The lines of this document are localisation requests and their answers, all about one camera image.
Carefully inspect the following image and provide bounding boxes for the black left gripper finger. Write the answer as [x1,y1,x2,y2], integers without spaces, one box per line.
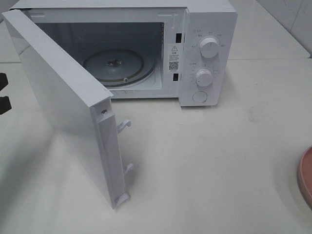
[0,73,8,91]
[0,96,12,115]

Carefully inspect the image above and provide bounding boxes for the white microwave door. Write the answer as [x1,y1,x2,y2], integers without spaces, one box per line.
[3,10,133,208]

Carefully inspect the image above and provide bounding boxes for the round white door button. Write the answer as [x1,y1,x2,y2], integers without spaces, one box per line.
[192,91,208,103]

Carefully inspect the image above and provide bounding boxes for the white dial knob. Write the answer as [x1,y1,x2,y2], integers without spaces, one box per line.
[195,69,213,87]
[198,35,220,59]

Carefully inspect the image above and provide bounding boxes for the pink plate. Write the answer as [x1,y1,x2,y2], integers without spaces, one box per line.
[297,147,312,207]

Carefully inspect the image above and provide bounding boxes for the glass microwave turntable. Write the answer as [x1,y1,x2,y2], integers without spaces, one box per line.
[83,49,156,87]

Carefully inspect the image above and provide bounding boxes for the white warning label sticker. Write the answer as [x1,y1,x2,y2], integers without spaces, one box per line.
[167,43,182,72]

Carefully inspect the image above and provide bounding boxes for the white microwave oven body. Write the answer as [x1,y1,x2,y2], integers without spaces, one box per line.
[9,0,237,106]

